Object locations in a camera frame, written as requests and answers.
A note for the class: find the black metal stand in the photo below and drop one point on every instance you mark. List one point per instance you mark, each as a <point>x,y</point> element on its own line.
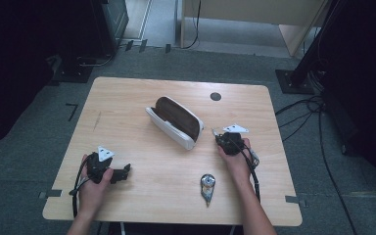
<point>298,76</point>

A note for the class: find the black flat stand base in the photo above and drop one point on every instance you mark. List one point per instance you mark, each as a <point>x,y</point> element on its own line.
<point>73,73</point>

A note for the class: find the dark curtain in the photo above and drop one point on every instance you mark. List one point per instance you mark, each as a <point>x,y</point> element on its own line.
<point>9,65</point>
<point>365,81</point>

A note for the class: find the grey tape strip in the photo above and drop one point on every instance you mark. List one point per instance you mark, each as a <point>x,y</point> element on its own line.
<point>50,193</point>
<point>295,199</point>

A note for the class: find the person's right hand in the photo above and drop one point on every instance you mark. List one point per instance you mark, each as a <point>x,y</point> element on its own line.
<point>240,166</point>

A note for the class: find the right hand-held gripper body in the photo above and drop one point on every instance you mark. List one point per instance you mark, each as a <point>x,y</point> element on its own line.
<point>230,143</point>

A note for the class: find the person's left hand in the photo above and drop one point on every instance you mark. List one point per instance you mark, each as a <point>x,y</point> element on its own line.
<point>91,196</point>

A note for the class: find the black tape corner mark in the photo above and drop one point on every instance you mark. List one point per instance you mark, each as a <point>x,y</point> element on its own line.
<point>72,109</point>

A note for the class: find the black equipment cabinet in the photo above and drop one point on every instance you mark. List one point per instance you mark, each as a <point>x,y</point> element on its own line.
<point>111,23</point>

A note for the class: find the dark round table grommet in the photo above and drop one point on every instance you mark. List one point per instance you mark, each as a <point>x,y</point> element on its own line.
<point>215,96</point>

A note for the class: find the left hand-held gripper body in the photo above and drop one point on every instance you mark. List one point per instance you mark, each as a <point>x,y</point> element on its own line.
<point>98,168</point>

